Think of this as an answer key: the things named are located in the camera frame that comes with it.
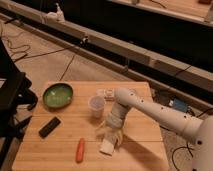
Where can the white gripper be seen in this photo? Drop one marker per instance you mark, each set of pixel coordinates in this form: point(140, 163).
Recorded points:
point(115, 119)

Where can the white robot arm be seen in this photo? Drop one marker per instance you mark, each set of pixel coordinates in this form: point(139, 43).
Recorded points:
point(195, 130)

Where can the orange carrot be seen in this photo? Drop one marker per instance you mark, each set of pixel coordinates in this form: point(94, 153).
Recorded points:
point(80, 150)

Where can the white toy block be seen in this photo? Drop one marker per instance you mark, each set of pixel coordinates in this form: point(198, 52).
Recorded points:
point(107, 94)

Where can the black remote control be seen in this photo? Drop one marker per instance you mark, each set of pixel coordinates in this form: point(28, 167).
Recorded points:
point(49, 127)

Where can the green bowl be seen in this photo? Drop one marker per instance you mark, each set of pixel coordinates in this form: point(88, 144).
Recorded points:
point(57, 96)

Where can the blue box on floor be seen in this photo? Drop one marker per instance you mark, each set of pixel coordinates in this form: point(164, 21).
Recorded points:
point(179, 105)

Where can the black chair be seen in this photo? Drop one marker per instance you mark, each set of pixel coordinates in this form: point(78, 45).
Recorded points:
point(15, 91)

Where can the wooden beam rail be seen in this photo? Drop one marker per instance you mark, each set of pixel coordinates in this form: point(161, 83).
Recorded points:
point(176, 50)

